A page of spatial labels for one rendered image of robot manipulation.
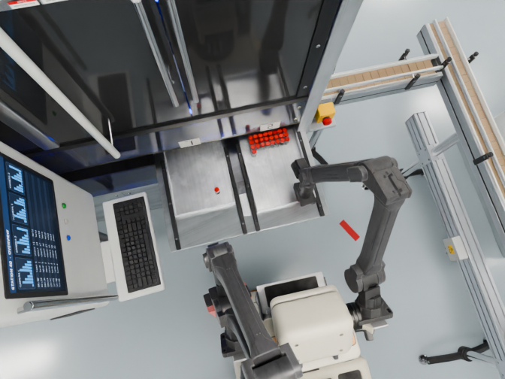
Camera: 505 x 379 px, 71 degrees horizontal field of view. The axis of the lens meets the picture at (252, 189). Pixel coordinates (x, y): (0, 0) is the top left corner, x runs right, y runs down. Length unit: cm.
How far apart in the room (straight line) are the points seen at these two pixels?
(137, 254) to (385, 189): 108
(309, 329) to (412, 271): 169
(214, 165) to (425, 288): 168
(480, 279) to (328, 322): 130
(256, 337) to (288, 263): 160
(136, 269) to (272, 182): 69
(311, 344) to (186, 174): 90
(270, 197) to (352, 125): 135
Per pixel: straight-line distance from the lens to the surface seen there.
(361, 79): 180
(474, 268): 218
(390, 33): 327
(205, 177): 157
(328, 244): 245
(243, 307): 87
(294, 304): 105
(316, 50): 113
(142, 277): 161
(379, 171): 93
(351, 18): 107
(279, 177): 157
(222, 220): 152
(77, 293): 140
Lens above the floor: 237
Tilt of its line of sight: 75 degrees down
